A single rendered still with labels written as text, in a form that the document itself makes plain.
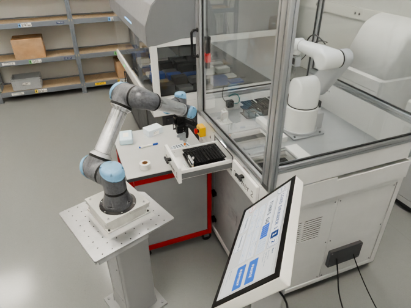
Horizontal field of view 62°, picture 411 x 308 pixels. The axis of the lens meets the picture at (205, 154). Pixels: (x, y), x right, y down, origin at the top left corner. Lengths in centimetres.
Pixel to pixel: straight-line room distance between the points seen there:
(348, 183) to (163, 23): 162
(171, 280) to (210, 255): 35
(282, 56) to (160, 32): 135
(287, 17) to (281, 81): 24
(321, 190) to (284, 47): 84
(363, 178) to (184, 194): 113
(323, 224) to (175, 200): 97
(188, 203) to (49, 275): 111
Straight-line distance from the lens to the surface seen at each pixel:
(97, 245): 179
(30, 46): 567
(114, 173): 172
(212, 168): 202
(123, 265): 203
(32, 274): 286
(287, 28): 139
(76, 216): 198
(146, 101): 177
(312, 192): 189
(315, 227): 214
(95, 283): 264
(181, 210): 247
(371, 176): 214
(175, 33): 264
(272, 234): 122
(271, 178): 167
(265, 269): 112
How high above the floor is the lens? 200
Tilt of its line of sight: 32 degrees down
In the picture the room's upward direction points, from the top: straight up
